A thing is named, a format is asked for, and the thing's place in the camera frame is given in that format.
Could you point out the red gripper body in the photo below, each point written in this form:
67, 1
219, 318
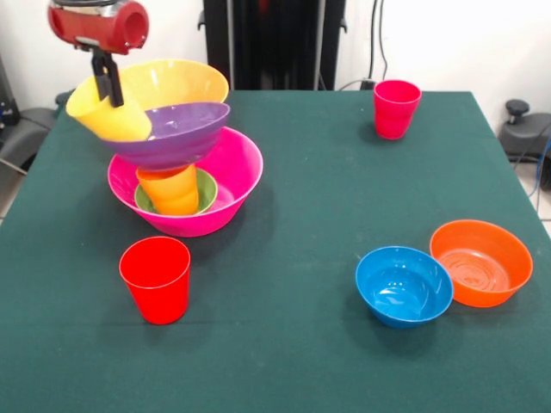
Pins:
94, 28

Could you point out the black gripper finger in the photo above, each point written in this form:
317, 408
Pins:
100, 77
113, 84

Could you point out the yellow cup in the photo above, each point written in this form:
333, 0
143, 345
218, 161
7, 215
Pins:
112, 122

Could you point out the purple bowl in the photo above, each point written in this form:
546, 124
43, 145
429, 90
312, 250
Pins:
181, 142

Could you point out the orange cup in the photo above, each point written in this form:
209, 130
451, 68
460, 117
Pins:
176, 206
168, 185

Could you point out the stack of green bowls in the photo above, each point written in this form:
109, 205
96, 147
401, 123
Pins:
208, 189

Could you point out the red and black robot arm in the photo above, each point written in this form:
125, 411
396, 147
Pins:
86, 3

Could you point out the large orange bowl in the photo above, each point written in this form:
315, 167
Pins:
181, 81

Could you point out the black machine base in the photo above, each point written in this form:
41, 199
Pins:
26, 129
525, 137

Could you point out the large pink bowl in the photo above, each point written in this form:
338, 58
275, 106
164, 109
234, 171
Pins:
241, 172

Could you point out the red cup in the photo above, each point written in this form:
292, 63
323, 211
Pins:
159, 301

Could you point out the crimson cup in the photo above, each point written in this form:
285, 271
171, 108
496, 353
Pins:
394, 120

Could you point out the dark green table cloth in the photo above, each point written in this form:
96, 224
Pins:
275, 365

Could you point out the blue bowl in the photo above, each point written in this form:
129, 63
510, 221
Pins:
404, 316

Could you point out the orange-red bowl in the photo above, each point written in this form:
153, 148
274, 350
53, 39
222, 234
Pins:
482, 297

